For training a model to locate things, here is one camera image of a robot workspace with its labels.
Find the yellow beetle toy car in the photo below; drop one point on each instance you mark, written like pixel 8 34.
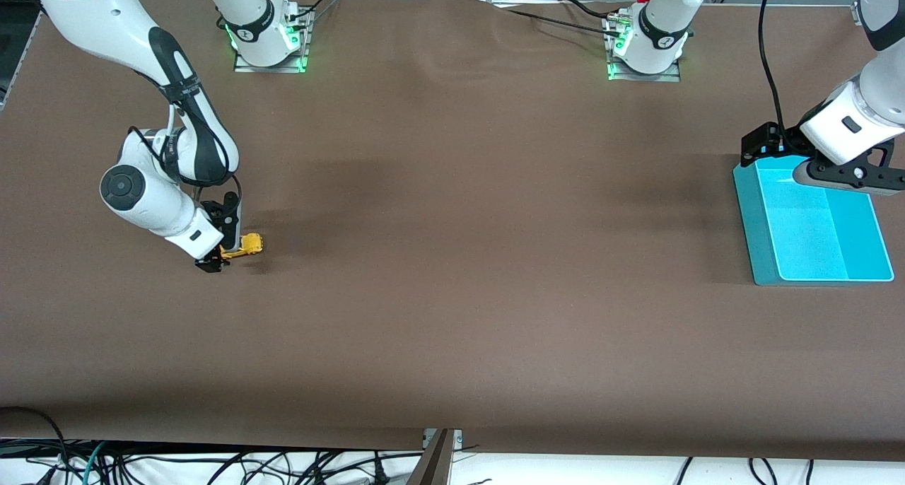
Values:
pixel 249 244

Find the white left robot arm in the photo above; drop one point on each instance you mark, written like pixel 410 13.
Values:
pixel 661 32

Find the teal plastic bin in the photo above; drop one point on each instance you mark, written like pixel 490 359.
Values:
pixel 813 244

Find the brown table cover sheet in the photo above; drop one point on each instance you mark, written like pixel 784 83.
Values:
pixel 452 259

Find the grey support beam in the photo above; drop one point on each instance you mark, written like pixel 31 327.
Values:
pixel 435 464

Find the aluminium frame corner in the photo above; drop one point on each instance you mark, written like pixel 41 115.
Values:
pixel 857 15

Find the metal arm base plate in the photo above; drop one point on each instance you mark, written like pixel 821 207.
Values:
pixel 272 68
pixel 647 77

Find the small metal bracket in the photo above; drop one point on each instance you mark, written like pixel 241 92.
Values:
pixel 458 439

